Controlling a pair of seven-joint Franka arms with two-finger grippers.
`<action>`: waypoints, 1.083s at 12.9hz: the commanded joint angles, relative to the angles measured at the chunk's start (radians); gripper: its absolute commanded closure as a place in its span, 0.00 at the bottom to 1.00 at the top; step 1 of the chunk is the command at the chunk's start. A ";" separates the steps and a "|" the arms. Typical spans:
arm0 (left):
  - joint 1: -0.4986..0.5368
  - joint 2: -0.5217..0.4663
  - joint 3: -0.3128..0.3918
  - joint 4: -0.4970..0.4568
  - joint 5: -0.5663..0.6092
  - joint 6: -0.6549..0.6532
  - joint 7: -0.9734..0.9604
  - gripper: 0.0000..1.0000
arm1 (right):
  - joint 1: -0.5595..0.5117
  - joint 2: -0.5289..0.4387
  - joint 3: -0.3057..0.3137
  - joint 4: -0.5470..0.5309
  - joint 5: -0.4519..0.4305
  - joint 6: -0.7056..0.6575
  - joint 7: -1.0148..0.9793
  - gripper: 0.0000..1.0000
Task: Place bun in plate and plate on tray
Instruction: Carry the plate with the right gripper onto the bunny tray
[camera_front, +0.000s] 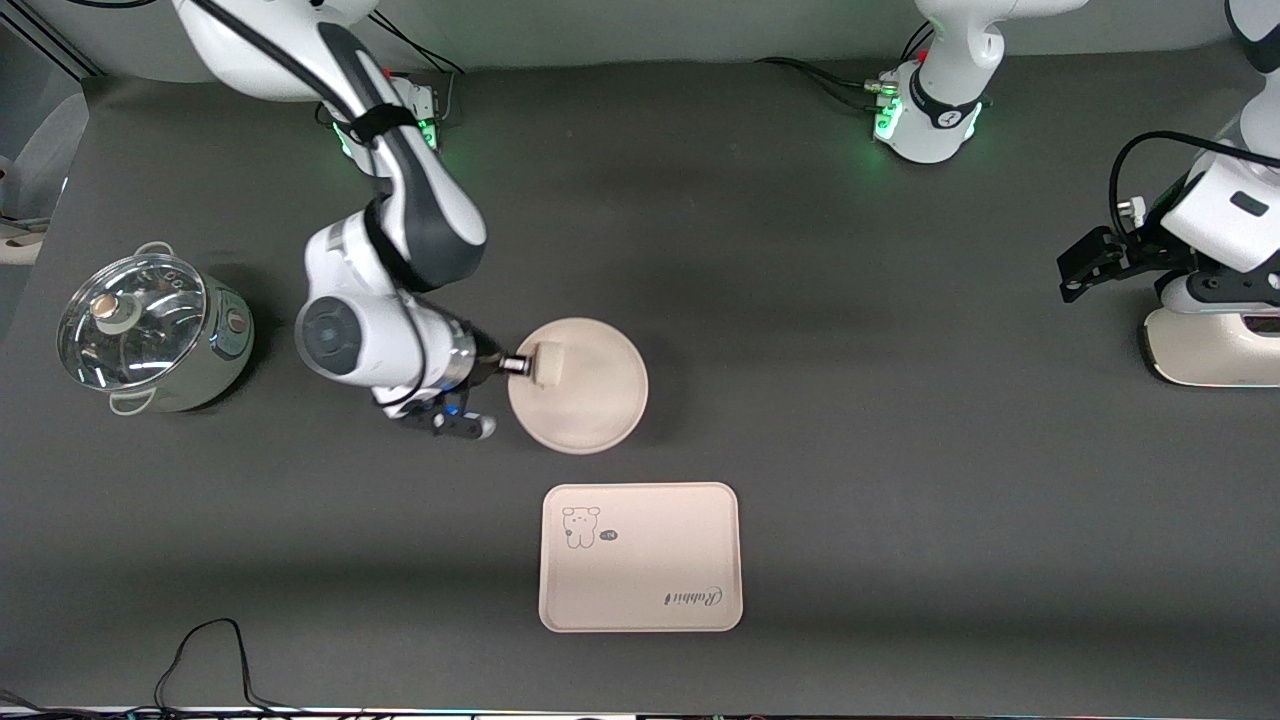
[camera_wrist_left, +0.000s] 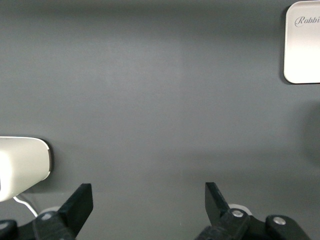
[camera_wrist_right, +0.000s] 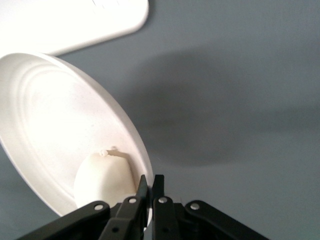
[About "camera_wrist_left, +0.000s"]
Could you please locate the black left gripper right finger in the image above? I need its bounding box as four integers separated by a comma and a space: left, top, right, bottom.
197, 182, 251, 240

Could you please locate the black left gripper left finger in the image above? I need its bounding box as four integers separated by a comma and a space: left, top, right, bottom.
32, 183, 94, 240

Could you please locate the beige rectangular rabbit tray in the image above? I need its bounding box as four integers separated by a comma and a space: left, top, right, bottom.
283, 0, 320, 84

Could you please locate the white toaster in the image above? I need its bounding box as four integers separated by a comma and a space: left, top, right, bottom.
0, 136, 54, 202

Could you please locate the white toaster power cable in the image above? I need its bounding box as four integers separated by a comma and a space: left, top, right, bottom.
12, 195, 39, 219

